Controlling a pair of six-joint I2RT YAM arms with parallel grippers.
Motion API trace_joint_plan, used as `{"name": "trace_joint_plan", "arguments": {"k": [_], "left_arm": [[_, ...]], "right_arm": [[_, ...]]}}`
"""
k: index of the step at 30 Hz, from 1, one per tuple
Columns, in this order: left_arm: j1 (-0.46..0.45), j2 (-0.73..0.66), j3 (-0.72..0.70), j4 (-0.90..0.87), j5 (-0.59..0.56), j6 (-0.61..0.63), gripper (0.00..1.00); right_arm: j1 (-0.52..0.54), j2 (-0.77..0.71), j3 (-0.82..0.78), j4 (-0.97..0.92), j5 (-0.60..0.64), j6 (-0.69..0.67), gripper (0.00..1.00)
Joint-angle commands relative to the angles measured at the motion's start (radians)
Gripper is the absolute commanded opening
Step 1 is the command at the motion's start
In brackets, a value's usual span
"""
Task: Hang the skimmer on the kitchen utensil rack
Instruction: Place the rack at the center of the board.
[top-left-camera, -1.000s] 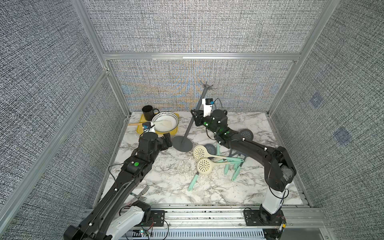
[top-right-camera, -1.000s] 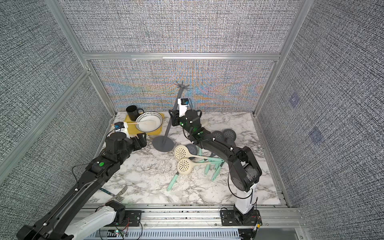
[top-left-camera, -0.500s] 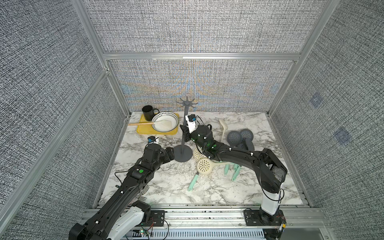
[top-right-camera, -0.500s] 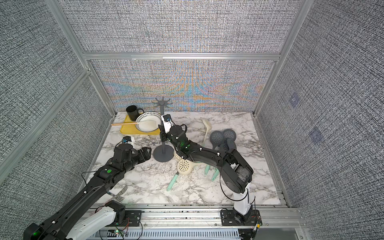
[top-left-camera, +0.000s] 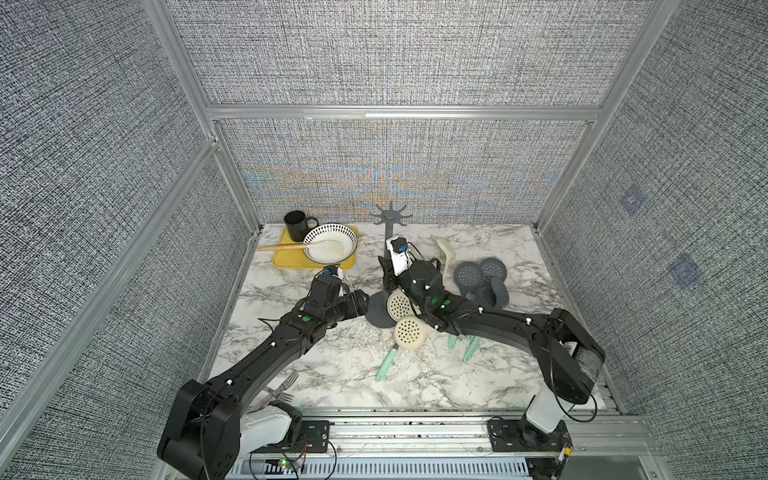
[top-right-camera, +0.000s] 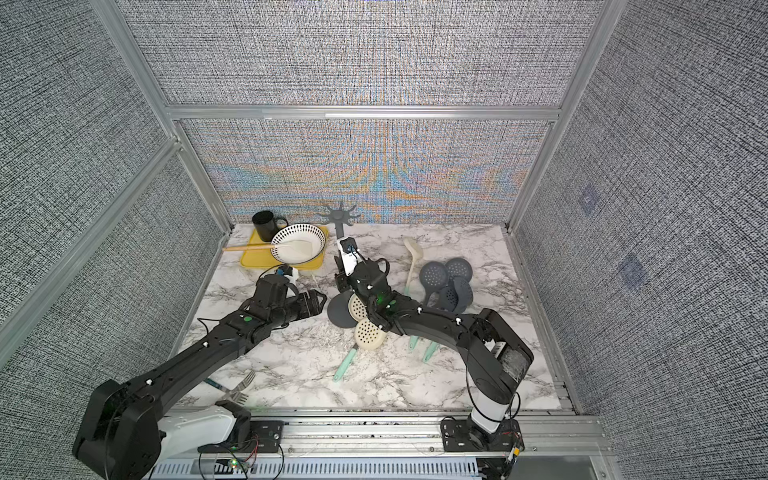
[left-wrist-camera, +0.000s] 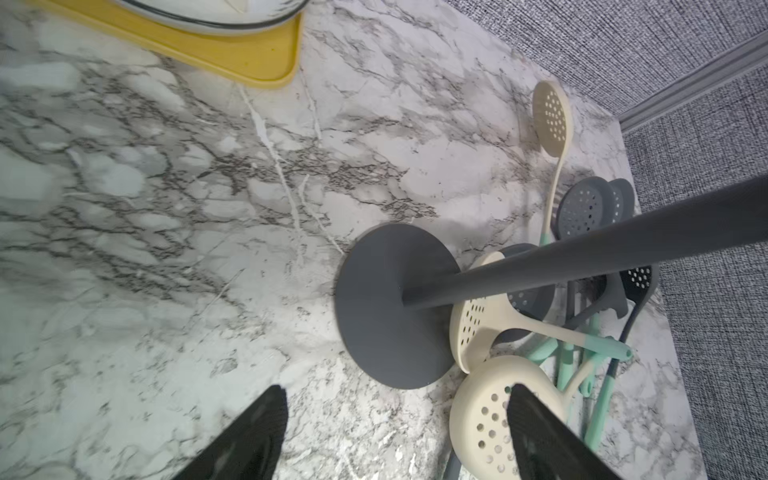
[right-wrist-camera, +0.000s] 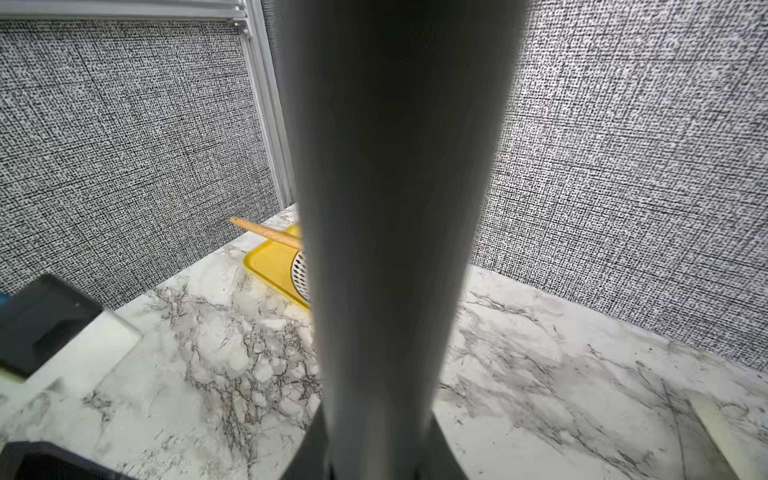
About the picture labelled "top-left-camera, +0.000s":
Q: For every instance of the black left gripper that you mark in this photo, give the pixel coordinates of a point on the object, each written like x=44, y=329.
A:
x=362, y=305

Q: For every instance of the grey skimmer right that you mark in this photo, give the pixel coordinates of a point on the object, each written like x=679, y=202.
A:
x=492, y=293

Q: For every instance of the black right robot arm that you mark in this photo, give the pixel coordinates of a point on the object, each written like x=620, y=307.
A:
x=569, y=358

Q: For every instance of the cream skimmer mint handle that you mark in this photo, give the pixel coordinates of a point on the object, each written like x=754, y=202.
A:
x=399, y=306

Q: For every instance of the grey utensil rack stand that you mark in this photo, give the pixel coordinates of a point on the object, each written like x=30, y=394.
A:
x=377, y=314

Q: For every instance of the black mug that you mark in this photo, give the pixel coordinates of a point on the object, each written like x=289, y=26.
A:
x=298, y=225

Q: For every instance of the grey skimmer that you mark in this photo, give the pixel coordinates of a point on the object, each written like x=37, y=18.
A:
x=471, y=349
x=468, y=277
x=492, y=293
x=493, y=268

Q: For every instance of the metal fork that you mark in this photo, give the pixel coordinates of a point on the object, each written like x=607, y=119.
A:
x=281, y=393

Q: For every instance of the grey skimmer back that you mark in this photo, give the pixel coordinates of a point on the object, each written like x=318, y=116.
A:
x=493, y=268

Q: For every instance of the grey skimmer left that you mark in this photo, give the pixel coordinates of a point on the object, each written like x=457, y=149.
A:
x=468, y=277

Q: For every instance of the wooden handled white spatula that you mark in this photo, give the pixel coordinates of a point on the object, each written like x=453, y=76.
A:
x=282, y=246

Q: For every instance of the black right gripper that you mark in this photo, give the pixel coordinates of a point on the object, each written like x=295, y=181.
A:
x=391, y=271

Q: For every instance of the cream slotted spatula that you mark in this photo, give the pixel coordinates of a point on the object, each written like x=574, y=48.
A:
x=447, y=256

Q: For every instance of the grey skimmer lone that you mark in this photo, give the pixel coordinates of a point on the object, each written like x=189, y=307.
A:
x=387, y=363

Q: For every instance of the grey skimmer front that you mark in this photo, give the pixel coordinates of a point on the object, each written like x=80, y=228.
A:
x=471, y=349

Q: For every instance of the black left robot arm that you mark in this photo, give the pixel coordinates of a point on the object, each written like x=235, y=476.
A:
x=201, y=438

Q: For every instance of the white bowl black rim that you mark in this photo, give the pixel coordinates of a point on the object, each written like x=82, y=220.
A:
x=331, y=231

